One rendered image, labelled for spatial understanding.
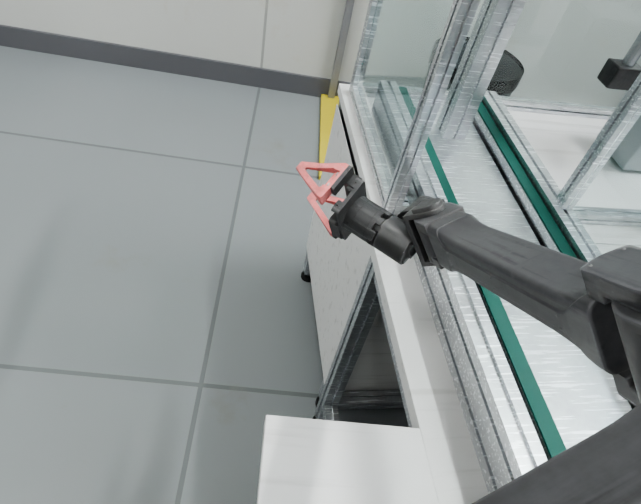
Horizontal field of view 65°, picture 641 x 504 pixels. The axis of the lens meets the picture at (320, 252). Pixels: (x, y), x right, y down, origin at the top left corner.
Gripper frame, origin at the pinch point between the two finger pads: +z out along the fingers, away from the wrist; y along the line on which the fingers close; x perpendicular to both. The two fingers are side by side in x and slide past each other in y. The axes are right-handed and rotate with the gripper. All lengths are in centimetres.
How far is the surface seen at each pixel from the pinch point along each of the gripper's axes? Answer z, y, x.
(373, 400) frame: -20, -93, 17
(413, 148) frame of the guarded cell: -4.6, -16.4, -23.3
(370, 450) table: -30.5, -11.1, 26.2
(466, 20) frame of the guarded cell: -5.6, 5.4, -35.6
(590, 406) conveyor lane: -54, -19, 0
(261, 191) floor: 84, -137, -31
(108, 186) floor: 131, -113, 12
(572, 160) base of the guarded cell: -29, -61, -68
